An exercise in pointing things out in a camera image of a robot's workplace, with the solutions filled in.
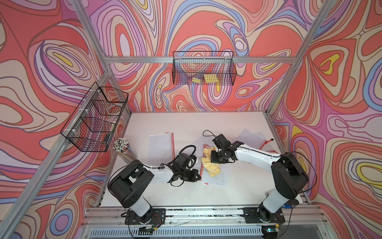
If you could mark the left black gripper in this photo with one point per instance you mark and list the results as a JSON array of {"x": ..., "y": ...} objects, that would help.
[{"x": 194, "y": 172}]

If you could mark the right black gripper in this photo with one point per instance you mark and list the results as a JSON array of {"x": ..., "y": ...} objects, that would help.
[{"x": 214, "y": 159}]

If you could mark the yellow microfiber cloth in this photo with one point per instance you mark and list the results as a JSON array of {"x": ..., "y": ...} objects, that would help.
[{"x": 213, "y": 169}]

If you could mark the clear mesh document bag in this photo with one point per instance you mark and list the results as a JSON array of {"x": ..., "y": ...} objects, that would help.
[
  {"x": 221, "y": 179},
  {"x": 161, "y": 149},
  {"x": 201, "y": 143},
  {"x": 255, "y": 140}
]

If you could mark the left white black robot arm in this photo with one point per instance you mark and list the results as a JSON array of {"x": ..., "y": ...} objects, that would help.
[{"x": 130, "y": 182}]

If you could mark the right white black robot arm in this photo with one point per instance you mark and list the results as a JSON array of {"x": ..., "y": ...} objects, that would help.
[{"x": 288, "y": 175}]

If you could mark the yellow sticky note pad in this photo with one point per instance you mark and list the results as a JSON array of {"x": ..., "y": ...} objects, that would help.
[{"x": 211, "y": 78}]

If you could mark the small yellow sticky note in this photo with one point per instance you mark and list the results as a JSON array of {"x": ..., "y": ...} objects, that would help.
[{"x": 196, "y": 80}]

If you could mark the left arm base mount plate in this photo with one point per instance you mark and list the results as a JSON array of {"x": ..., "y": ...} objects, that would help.
[{"x": 156, "y": 216}]

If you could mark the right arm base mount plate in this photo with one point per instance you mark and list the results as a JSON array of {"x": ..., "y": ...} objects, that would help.
[{"x": 254, "y": 215}]

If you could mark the blue black handled tool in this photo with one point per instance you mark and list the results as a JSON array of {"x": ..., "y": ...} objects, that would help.
[{"x": 292, "y": 203}]

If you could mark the black wire basket back wall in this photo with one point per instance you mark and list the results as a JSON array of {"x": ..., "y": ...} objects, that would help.
[{"x": 194, "y": 64}]

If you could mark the black wire basket wall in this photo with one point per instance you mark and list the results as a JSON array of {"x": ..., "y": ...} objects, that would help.
[
  {"x": 90, "y": 128},
  {"x": 194, "y": 64}
]

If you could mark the black wire basket left wall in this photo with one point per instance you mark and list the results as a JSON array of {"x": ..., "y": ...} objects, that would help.
[{"x": 90, "y": 128}]

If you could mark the aluminium front rail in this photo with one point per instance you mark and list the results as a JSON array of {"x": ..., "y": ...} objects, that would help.
[{"x": 204, "y": 216}]

